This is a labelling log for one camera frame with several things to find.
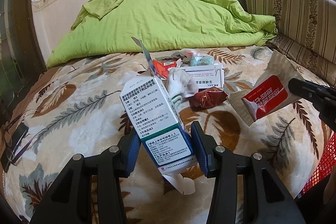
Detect red white wet wipe packet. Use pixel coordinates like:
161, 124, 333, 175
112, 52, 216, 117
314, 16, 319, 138
228, 51, 304, 126

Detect white blue medicine box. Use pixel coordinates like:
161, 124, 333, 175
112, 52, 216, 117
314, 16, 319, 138
120, 38, 197, 195

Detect light blue cartoon pouch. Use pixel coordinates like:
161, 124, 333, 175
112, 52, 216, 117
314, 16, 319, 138
190, 55, 215, 67

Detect red mesh trash basket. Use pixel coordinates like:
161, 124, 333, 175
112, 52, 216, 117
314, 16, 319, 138
301, 132, 336, 195

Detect eyeglasses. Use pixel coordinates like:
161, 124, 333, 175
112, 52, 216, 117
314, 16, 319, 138
1, 109, 35, 173

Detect striped floral headboard cushion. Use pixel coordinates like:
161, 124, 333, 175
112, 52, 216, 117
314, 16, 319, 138
246, 0, 335, 86

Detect black phone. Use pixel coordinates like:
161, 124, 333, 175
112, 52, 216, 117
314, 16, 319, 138
1, 123, 29, 173

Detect floral leaf blanket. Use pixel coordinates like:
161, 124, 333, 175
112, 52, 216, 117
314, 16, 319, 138
1, 53, 332, 223

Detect dark red crumpled wrapper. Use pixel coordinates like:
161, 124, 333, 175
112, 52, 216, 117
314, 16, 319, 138
189, 87, 228, 109

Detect white flat medicine box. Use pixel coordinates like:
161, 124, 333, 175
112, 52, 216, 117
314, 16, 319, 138
182, 64, 224, 89

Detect clear red-print plastic wrapper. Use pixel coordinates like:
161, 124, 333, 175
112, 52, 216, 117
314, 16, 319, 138
171, 48, 198, 60

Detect white crumpled plastic bag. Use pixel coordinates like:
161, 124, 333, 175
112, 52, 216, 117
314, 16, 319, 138
166, 68, 199, 108

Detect small red carton box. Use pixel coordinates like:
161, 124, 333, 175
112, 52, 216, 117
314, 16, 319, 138
153, 57, 182, 79

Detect green quilt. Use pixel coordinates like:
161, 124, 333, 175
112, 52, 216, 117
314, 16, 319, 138
47, 0, 277, 67

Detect dark wooden door frame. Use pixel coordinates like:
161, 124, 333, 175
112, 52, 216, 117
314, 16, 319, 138
9, 0, 46, 78

